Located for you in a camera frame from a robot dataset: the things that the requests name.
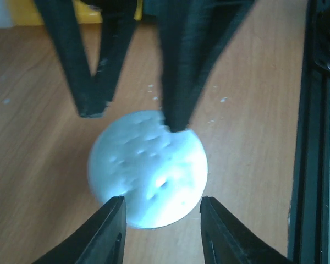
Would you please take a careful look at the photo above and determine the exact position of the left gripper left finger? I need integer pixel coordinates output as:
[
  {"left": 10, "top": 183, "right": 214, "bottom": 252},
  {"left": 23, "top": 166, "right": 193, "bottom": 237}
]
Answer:
[{"left": 34, "top": 196, "right": 127, "bottom": 264}]

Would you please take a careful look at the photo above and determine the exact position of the yellow plastic bin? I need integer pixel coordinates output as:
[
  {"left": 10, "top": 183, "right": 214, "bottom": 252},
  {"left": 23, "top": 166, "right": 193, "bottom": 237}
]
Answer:
[{"left": 8, "top": 0, "right": 144, "bottom": 27}]

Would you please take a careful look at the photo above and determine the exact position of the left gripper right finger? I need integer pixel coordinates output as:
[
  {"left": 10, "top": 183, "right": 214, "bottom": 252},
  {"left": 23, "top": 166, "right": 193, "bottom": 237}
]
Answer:
[{"left": 200, "top": 196, "right": 291, "bottom": 264}]

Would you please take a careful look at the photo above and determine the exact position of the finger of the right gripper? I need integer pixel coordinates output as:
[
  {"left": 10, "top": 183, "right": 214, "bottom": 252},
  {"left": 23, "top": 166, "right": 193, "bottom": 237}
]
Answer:
[
  {"left": 45, "top": 1, "right": 137, "bottom": 118},
  {"left": 157, "top": 0, "right": 255, "bottom": 133}
]

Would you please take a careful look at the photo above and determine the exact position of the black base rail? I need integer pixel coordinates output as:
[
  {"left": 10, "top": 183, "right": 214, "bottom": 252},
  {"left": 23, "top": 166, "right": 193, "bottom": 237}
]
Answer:
[{"left": 288, "top": 1, "right": 330, "bottom": 263}]

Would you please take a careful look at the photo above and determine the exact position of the white round lid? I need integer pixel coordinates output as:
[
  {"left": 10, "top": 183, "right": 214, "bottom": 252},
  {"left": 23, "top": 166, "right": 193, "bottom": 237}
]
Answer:
[{"left": 87, "top": 110, "right": 208, "bottom": 229}]

